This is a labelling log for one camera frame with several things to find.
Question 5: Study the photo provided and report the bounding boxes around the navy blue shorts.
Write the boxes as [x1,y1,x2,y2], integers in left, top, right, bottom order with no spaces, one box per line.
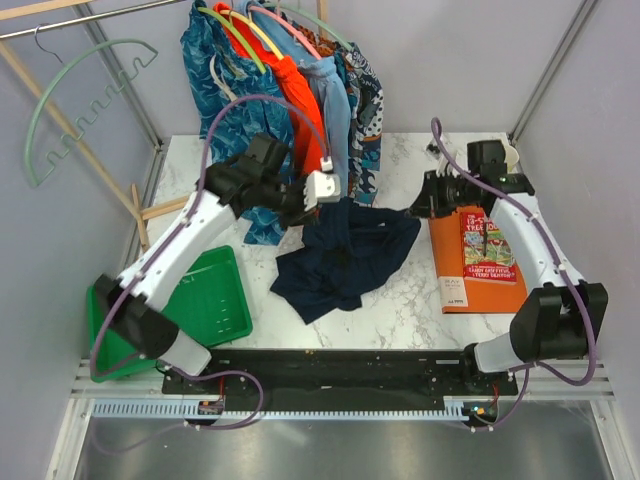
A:
[270,198,421,324]

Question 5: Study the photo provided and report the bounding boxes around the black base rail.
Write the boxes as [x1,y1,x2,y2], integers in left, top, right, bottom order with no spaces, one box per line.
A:
[162,349,518,411]

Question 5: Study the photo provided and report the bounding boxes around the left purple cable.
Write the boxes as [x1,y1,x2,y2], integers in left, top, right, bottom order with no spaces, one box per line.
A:
[88,94,335,454]

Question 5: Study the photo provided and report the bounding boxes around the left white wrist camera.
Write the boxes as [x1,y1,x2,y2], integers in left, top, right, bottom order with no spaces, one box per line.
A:
[303,156,341,211]

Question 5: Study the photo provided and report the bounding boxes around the white slotted cable duct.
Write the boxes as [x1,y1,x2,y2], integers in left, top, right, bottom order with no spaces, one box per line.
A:
[91,398,498,421]

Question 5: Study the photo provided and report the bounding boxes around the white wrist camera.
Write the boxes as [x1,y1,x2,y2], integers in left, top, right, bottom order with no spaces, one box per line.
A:
[426,141,468,177]
[303,156,341,211]

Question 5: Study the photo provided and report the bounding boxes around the lime green hanger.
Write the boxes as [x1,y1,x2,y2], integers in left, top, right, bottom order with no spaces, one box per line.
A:
[197,7,266,74]

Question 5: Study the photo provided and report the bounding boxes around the pale yellow mug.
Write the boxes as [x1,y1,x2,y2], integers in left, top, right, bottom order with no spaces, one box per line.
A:
[503,143,520,173]

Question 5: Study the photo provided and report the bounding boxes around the green plastic tray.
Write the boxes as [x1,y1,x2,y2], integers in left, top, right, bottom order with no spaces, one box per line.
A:
[91,245,253,383]

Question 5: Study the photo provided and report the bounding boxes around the orange hanging shorts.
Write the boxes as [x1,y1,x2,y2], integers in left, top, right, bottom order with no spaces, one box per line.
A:
[213,2,324,175]

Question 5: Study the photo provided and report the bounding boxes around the metal clothes rail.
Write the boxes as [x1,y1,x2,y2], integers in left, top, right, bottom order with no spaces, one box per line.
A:
[1,0,184,41]

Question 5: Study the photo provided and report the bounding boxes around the red green children's book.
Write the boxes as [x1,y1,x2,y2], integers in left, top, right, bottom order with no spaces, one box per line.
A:
[460,211,517,284]

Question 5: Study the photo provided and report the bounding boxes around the patterned grey orange shorts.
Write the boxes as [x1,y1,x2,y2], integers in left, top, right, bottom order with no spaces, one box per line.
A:
[293,23,384,206]

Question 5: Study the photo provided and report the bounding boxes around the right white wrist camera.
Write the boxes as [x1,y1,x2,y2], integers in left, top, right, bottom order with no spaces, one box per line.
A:
[426,141,468,177]

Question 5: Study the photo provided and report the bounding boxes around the pink hanger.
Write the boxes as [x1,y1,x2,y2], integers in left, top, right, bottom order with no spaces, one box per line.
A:
[248,5,322,60]

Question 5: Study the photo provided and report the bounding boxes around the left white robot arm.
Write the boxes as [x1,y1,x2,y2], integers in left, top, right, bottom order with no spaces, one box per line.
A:
[94,133,340,393]

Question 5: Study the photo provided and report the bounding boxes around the blue patterned hanging shorts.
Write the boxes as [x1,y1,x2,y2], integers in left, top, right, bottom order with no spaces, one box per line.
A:
[179,4,296,247]

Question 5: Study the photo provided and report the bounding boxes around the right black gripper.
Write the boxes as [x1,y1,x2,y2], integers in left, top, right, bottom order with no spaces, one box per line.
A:
[406,169,478,220]

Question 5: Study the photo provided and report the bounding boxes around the wooden clothes rack frame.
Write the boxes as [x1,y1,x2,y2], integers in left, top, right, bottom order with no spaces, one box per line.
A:
[1,1,163,251]

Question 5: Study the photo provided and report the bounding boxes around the yellow hanger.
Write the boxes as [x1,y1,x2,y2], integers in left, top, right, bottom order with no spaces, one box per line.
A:
[226,10,284,60]

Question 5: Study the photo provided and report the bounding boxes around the purple cable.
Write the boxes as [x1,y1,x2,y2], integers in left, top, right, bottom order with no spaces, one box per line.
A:
[429,117,599,434]
[88,94,335,454]

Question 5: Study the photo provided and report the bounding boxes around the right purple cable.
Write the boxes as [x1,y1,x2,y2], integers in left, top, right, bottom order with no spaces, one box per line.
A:
[429,117,599,434]

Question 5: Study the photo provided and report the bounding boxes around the light blue hanging shorts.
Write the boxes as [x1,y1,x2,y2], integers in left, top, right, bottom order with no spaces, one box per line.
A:
[234,1,350,197]

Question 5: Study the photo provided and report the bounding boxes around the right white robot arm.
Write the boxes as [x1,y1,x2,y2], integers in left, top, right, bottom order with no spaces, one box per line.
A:
[408,140,608,394]

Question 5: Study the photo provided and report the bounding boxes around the orange notebook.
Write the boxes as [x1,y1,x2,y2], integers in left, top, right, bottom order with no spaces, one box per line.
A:
[428,207,527,314]

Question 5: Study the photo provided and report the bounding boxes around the mint green loaded hanger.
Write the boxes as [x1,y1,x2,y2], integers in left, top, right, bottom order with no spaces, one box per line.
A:
[261,0,353,52]

